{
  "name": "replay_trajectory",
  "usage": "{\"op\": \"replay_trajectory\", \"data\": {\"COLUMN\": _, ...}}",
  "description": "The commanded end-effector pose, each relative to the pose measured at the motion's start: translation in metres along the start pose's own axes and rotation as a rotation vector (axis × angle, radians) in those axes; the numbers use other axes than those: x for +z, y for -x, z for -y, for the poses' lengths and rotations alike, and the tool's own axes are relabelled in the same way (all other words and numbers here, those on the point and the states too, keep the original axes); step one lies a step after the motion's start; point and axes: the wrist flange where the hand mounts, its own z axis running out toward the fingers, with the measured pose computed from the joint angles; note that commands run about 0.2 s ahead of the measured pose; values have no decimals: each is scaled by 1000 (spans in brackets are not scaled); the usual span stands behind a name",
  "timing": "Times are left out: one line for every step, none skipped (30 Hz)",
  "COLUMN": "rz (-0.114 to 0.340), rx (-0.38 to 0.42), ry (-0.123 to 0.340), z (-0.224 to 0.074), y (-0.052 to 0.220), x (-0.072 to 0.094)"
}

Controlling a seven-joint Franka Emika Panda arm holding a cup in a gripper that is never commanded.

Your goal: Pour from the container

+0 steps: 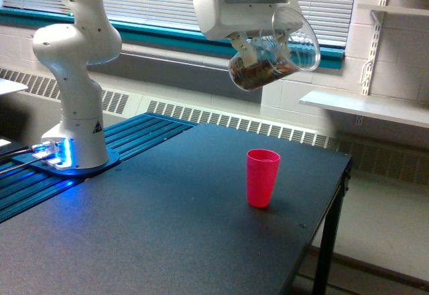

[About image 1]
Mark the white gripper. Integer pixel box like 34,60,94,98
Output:
193,0,302,66

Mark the clear plastic cup with nuts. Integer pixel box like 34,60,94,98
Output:
229,7,321,91

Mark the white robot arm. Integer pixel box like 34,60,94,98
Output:
33,0,310,171

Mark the pink plastic cup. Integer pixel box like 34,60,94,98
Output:
247,149,281,209

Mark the white baseboard radiator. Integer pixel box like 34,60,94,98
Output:
0,68,429,186

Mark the black table leg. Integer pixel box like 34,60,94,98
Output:
312,166,351,294

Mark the white side table left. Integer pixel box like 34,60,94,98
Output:
0,78,28,96

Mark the white shelf bracket rail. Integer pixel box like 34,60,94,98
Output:
360,0,388,96

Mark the white lower wall shelf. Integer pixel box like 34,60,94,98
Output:
300,90,428,128

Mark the white wall shelf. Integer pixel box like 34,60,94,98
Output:
300,90,428,128
357,4,429,17

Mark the white upper wall shelf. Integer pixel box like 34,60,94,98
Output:
357,4,429,17

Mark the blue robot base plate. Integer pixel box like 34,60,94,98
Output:
11,149,120,178

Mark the black cable lower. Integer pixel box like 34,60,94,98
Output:
0,157,43,176

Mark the black cable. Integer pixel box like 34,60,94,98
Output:
0,145,34,158
0,157,43,176

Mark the black cable upper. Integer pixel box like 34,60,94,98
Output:
0,145,34,158

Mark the blue slatted aluminium rail bed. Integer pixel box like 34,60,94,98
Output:
1,113,196,222

